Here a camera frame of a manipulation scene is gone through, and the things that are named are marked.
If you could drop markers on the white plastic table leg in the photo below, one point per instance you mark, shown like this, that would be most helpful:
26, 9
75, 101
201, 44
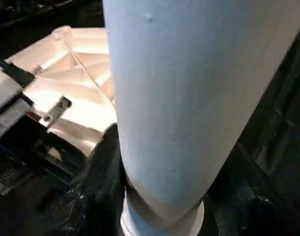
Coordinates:
189, 98

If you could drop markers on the white plastic table top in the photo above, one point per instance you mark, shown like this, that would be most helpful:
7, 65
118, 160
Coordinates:
76, 88

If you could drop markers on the black table mat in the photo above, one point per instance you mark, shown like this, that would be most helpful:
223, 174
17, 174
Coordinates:
282, 123

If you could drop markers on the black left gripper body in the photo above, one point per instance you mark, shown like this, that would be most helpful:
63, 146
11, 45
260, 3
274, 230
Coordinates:
27, 157

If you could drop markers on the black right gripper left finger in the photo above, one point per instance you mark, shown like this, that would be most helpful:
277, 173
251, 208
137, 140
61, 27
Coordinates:
98, 196

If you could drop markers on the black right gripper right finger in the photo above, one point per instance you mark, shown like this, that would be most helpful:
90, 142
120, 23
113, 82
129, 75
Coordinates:
258, 211

